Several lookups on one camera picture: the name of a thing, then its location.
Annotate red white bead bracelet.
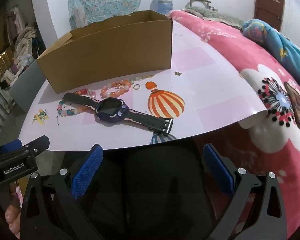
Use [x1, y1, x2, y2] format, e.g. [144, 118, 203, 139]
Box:
[74, 88, 97, 99]

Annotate wooden chair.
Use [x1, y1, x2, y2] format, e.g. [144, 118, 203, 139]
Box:
[189, 0, 212, 9]

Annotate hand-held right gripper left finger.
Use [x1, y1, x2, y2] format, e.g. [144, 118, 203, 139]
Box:
[19, 144, 104, 240]

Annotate brown cardboard box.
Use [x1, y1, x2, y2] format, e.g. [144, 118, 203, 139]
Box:
[37, 10, 173, 94]

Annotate person's left hand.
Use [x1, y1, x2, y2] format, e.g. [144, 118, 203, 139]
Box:
[4, 182, 23, 238]

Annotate wooden cabinet with lights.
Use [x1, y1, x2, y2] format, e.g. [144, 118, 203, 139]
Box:
[0, 47, 15, 90]

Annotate blue patterned blanket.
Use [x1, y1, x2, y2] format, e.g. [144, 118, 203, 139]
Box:
[241, 19, 300, 85]

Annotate dark smartphone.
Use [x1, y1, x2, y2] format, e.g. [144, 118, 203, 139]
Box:
[284, 81, 300, 138]

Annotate grey fuzzy blanket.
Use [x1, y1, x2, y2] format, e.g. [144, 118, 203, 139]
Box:
[182, 5, 244, 28]

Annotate multicoloured bead bracelet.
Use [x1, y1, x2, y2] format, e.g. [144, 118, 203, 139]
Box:
[57, 100, 84, 117]

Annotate yellow hair clip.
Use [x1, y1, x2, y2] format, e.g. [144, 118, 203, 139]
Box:
[32, 109, 50, 125]

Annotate brown wooden door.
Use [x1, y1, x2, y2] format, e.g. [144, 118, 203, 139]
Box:
[254, 0, 283, 32]

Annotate purple smartwatch with pink strap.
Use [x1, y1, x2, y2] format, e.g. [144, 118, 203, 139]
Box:
[63, 92, 173, 133]

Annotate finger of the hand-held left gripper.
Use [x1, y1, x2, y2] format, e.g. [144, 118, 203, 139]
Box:
[19, 135, 50, 156]
[0, 139, 23, 154]

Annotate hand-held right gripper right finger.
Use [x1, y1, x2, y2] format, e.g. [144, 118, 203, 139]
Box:
[202, 142, 289, 240]

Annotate blue water bottle dispenser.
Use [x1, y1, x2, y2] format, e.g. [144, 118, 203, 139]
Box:
[150, 0, 174, 14]

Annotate thin gold chain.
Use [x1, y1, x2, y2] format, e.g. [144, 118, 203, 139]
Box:
[131, 74, 155, 82]

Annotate pink floral blanket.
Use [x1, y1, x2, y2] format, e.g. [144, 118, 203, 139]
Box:
[170, 10, 300, 238]

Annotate orange pink bead bracelet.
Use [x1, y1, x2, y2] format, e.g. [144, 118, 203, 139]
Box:
[100, 79, 132, 98]

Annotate pile of clothes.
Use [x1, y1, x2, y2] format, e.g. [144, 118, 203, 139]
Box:
[2, 5, 40, 85]

